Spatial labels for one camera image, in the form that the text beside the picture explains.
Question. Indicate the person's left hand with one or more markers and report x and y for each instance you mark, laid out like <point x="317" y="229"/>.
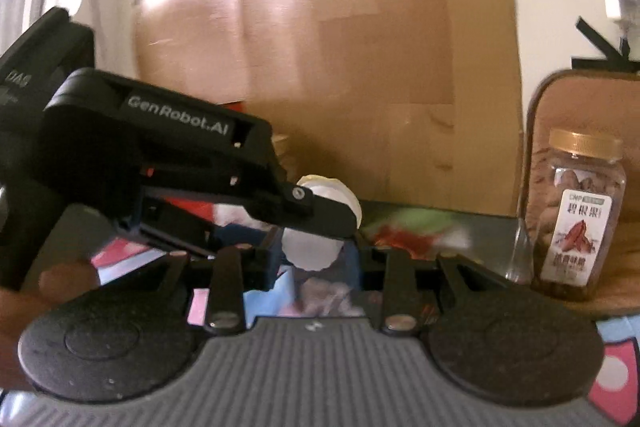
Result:
<point x="30" y="332"/>

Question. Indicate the light green snack packet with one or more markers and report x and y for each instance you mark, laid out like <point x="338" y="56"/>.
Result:
<point x="425" y="218"/>

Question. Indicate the clear snack packet white label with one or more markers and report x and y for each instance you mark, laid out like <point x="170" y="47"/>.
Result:
<point x="312" y="254"/>

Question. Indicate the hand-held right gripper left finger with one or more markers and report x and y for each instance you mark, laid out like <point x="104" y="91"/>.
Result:
<point x="274" y="264"/>

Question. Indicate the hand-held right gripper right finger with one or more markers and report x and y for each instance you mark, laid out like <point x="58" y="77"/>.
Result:
<point x="352" y="267"/>

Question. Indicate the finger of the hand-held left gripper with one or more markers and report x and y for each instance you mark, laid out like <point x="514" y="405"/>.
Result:
<point x="320" y="214"/>
<point x="175" y="237"/>

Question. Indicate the red snack packet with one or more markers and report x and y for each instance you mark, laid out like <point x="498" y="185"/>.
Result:
<point x="405" y="239"/>

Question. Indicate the pecan jar gold lid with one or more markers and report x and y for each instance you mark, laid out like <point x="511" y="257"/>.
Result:
<point x="575" y="217"/>

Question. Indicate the brown cardboard panel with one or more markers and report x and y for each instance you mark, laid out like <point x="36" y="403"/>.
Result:
<point x="350" y="57"/>

